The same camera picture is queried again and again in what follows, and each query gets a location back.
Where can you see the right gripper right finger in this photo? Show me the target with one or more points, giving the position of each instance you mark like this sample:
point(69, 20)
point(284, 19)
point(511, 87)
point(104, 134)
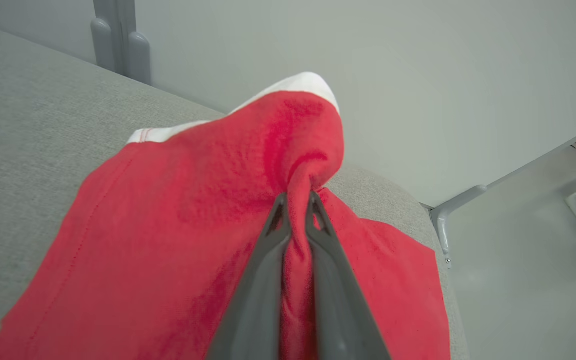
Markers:
point(340, 310)

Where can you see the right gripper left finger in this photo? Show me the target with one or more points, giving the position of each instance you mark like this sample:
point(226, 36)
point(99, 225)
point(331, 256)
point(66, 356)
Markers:
point(253, 310)

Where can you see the red basketball jersey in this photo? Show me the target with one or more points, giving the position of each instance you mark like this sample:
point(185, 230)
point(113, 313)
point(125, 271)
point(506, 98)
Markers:
point(168, 225)

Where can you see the grey partition base foot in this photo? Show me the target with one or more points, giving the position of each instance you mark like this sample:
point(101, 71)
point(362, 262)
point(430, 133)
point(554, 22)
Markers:
point(448, 210)

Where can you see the grey fabric sofa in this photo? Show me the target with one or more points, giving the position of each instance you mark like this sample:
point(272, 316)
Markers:
point(18, 150)

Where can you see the grey partition post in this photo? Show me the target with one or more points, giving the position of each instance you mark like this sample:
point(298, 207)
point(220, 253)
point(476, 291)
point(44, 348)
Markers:
point(118, 45)

